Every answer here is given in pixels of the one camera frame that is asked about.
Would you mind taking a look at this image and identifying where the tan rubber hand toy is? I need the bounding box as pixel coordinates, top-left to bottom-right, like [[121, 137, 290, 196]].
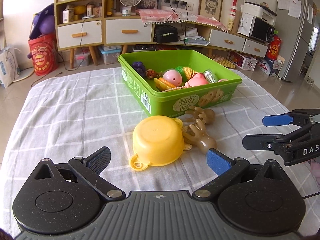
[[182, 119, 217, 155]]

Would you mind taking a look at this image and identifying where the tan round-based hand toy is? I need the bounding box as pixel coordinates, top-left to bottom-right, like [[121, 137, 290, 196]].
[[185, 106, 215, 125]]

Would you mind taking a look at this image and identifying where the clear plastic capsule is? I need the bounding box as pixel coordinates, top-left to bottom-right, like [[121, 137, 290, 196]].
[[203, 69, 219, 83]]

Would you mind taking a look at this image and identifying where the pink round plastic toy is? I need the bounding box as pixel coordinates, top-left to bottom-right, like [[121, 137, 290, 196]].
[[184, 73, 209, 88]]

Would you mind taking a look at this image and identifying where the pink toy skewer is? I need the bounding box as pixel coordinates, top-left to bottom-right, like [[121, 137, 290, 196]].
[[162, 86, 188, 92]]

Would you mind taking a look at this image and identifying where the yellow toy corn cob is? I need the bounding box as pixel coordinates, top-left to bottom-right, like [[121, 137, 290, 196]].
[[175, 66, 197, 82]]

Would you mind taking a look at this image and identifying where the pink capsule ball toy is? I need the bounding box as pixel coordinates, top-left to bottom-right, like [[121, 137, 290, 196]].
[[162, 69, 183, 87]]

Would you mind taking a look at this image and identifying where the orange plastic juicer toy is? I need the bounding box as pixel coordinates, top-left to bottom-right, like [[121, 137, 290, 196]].
[[153, 77, 176, 92]]

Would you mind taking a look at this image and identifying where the small monkey figurine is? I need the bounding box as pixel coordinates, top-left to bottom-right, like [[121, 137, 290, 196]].
[[145, 69, 162, 79]]

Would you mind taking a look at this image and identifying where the purple plastic grapes toy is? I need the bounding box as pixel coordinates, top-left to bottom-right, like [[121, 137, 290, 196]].
[[132, 61, 146, 77]]

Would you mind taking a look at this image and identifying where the yellow plastic toy pot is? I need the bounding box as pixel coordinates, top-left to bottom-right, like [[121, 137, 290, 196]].
[[130, 115, 185, 171]]

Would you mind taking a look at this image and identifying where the white microwave oven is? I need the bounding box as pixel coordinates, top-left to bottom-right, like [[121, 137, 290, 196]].
[[237, 13, 275, 43]]

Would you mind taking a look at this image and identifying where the green plastic cookie box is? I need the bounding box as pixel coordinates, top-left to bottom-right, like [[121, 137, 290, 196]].
[[118, 50, 242, 117]]

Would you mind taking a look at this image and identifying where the grey refrigerator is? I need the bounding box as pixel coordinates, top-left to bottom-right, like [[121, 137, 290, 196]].
[[275, 0, 317, 82]]

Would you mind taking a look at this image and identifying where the white paper shopping bag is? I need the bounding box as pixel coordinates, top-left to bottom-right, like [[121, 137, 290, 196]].
[[0, 46, 20, 88]]

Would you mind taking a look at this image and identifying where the red printed barrel bin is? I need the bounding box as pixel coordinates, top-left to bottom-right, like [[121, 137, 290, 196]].
[[28, 33, 58, 76]]

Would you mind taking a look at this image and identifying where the framed cartoon girl picture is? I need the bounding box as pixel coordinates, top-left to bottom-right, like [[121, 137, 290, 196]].
[[198, 0, 223, 21]]

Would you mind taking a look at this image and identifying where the black bag on shelf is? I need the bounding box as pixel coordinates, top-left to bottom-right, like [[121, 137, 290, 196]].
[[154, 24, 178, 43]]

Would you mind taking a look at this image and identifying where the wooden white drawer cabinet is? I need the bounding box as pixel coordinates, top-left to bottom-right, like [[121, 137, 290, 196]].
[[54, 0, 268, 69]]

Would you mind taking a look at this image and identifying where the purple plush toy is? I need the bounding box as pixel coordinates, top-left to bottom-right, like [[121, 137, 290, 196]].
[[29, 3, 55, 40]]

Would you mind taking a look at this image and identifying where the pink tablecloth with fringe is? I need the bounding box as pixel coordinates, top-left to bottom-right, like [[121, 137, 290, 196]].
[[136, 9, 228, 33]]

